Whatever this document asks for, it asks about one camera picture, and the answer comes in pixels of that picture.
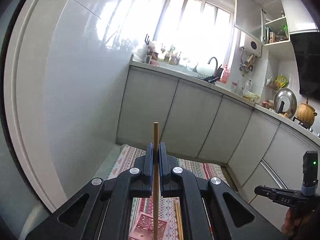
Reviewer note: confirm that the steel pot lid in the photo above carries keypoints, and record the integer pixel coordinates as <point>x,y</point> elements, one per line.
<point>285,103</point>

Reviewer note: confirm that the knife block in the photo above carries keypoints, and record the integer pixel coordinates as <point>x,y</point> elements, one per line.
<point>218,73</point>

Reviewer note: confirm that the white water heater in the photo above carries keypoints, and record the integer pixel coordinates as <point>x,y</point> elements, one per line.
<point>249,44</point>

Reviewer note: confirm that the open wall cabinet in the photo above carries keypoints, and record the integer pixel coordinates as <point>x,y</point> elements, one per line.
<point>257,21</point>

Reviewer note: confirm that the pink perforated utensil basket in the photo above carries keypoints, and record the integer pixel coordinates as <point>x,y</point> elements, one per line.
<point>143,228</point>

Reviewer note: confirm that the brown clay pot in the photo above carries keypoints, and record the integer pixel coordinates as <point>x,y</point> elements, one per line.
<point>306,114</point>

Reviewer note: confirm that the black range hood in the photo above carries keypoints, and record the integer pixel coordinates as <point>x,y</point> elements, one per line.
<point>307,52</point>

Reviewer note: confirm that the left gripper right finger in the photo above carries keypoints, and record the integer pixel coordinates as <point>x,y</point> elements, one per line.
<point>210,208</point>

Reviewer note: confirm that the black kitchen faucet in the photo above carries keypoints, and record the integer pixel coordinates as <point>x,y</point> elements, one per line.
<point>210,71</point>

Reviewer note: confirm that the white base cabinets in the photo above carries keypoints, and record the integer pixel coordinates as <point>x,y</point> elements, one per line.
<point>204,122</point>

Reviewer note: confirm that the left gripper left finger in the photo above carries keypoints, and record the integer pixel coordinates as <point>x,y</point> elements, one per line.
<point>102,208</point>

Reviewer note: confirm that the right hand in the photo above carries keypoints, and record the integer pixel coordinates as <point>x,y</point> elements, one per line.
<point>305,227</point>

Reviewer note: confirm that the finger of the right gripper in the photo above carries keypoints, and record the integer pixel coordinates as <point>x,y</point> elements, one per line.
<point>280,196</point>

